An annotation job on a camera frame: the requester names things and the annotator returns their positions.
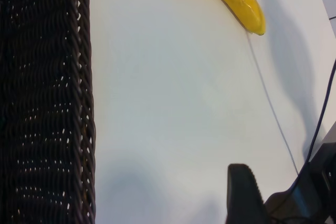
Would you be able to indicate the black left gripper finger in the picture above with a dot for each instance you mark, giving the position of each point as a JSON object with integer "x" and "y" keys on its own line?
{"x": 244, "y": 197}

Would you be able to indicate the dark brown wicker basket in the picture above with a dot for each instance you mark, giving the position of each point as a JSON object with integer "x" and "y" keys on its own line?
{"x": 39, "y": 103}

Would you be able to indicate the black equipment block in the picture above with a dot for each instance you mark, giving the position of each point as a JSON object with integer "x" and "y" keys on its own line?
{"x": 325, "y": 182}

